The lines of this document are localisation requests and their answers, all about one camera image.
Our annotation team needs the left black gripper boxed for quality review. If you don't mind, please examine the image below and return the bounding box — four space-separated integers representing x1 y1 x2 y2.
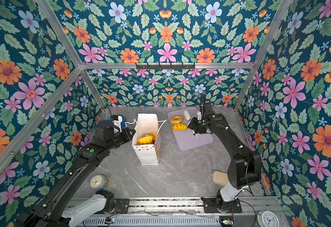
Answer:
105 126 138 151

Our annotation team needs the fake bagel ring bread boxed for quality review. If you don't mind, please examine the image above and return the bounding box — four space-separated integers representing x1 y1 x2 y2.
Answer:
170 115 183 124

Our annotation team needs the small yellow fake bread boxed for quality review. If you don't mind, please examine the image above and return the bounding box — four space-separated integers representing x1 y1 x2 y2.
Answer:
172 123 188 131

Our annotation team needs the white paper gift bag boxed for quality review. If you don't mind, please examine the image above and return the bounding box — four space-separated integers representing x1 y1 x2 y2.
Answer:
131 113 166 166

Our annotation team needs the small striped fake bun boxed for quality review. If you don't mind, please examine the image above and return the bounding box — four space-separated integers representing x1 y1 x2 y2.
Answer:
137 135 154 145

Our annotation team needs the round fake bun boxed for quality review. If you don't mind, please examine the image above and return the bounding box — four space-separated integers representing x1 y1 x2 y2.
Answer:
149 131 158 142

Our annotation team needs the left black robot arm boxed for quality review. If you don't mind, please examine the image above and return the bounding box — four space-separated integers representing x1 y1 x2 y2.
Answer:
17 121 136 227

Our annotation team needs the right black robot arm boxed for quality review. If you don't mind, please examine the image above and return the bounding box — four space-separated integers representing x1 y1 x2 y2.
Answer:
187 95 262 212

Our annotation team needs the blue cap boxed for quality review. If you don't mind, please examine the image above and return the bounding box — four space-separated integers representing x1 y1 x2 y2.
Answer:
111 115 126 131

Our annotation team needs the lavender plastic tray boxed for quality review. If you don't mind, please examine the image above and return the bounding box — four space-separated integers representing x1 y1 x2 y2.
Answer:
167 107 214 151

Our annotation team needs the small gold alarm clock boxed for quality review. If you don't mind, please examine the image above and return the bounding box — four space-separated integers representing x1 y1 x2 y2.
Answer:
89 174 110 190

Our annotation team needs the beige oval sponge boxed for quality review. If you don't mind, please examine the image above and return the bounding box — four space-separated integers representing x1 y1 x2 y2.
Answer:
212 171 229 186

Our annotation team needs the white analog clock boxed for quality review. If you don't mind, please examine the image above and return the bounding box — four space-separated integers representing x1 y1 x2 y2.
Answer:
257 211 280 227

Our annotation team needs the black hook rail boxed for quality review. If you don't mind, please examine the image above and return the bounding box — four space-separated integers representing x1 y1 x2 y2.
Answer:
135 63 196 70

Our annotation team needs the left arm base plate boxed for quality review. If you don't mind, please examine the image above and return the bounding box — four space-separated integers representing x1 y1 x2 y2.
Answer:
109 198 130 214

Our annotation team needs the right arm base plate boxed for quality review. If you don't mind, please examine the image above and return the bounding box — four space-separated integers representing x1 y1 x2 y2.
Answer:
201 197 242 213

